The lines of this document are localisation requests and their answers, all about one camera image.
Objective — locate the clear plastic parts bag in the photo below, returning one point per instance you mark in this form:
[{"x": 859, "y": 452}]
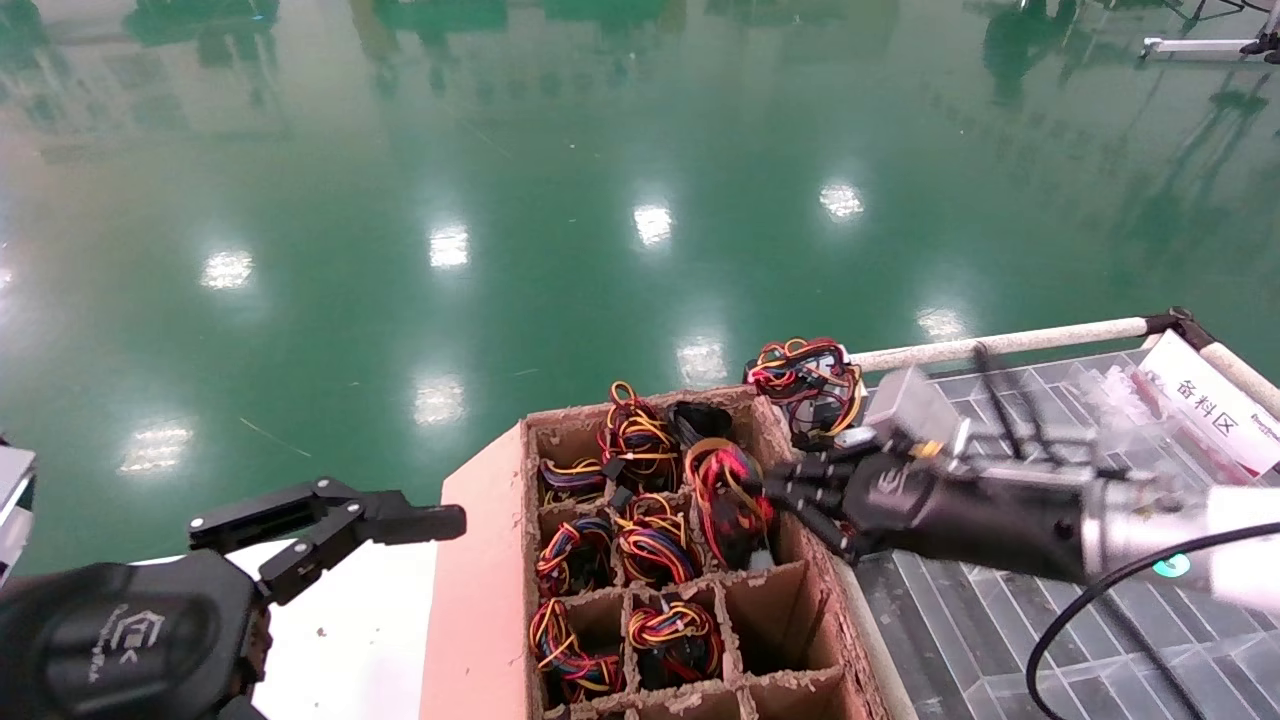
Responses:
[{"x": 1125, "y": 405}]

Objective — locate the black tube corner connector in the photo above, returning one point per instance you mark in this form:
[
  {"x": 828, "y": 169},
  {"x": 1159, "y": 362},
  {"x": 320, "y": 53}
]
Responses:
[{"x": 1180, "y": 322}]

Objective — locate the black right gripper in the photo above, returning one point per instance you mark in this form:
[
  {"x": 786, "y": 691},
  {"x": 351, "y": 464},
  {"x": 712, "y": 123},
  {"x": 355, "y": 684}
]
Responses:
[{"x": 960, "y": 515}]

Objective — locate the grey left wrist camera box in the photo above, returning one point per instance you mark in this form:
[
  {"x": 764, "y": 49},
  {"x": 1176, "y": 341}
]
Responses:
[{"x": 12, "y": 500}]

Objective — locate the white metal stand base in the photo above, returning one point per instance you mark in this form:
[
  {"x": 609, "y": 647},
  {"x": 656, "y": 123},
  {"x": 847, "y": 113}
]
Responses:
[{"x": 1190, "y": 46}]

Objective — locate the clear plastic compartment tray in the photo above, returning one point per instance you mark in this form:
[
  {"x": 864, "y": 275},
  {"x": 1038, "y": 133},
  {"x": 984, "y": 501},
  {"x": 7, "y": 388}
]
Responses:
[{"x": 1000, "y": 650}]

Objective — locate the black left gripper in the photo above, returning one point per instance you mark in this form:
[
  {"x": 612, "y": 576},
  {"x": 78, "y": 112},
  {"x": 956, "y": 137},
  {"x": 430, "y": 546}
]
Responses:
[{"x": 120, "y": 640}]

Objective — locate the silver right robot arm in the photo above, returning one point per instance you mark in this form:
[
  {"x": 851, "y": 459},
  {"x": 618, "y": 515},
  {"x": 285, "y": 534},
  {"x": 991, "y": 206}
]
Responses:
[{"x": 1240, "y": 565}]

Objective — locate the white sign with Chinese text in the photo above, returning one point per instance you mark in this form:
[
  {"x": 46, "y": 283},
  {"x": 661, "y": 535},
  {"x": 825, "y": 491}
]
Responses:
[{"x": 1200, "y": 400}]

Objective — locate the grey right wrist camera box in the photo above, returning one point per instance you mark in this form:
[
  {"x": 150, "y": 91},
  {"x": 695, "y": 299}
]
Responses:
[{"x": 915, "y": 410}]

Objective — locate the short white frame tube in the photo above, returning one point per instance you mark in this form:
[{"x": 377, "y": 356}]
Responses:
[{"x": 1245, "y": 375}]

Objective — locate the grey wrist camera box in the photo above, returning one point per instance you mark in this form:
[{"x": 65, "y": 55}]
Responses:
[
  {"x": 915, "y": 410},
  {"x": 12, "y": 500}
]

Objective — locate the brown cardboard divider box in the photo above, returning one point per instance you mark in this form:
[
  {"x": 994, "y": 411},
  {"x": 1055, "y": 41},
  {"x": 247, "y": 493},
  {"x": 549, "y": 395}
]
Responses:
[{"x": 480, "y": 600}]

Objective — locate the long white frame tube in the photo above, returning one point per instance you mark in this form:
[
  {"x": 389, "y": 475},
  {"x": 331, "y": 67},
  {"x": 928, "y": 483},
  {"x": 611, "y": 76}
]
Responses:
[{"x": 1060, "y": 338}]

